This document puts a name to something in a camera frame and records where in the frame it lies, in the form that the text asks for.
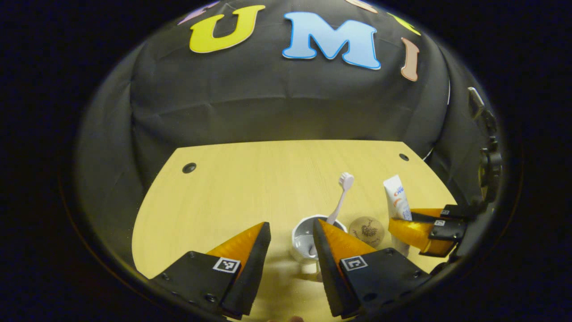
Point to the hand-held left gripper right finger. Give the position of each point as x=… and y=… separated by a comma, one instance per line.
x=325, y=268

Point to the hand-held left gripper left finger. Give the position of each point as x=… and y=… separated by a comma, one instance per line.
x=254, y=268

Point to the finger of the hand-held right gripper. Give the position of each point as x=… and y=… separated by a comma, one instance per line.
x=447, y=232
x=453, y=212

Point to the wooden desktop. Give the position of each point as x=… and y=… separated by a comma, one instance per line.
x=232, y=188

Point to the round wooden coaster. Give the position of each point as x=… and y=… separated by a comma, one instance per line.
x=368, y=230

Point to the black backdrop cloth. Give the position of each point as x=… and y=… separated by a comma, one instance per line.
x=268, y=112

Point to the white toothpaste tube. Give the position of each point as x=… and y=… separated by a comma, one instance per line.
x=397, y=194

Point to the pale pink toothbrush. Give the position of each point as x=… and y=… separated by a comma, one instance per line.
x=345, y=181

